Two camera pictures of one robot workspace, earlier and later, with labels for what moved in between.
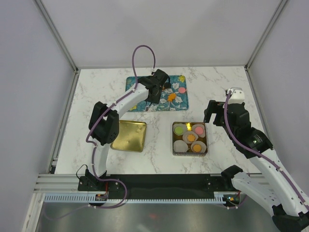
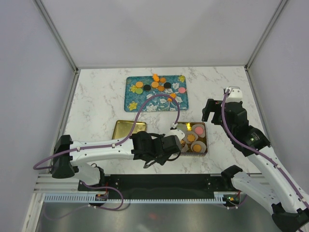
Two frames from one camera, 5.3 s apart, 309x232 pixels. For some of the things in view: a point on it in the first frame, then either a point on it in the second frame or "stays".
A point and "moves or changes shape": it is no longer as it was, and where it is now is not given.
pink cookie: [199, 130] stays
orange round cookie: [197, 148] stays
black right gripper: [212, 108] stays
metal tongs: [147, 109] moves or changes shape
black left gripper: [157, 99] -> [160, 161]
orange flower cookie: [191, 137] stays
